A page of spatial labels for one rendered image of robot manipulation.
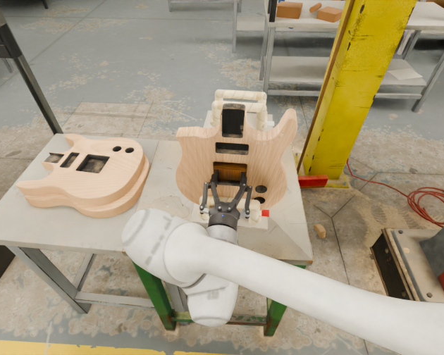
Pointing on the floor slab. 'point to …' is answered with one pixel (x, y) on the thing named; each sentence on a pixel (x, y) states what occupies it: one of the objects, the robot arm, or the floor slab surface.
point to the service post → (3, 31)
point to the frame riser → (390, 268)
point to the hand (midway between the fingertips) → (229, 175)
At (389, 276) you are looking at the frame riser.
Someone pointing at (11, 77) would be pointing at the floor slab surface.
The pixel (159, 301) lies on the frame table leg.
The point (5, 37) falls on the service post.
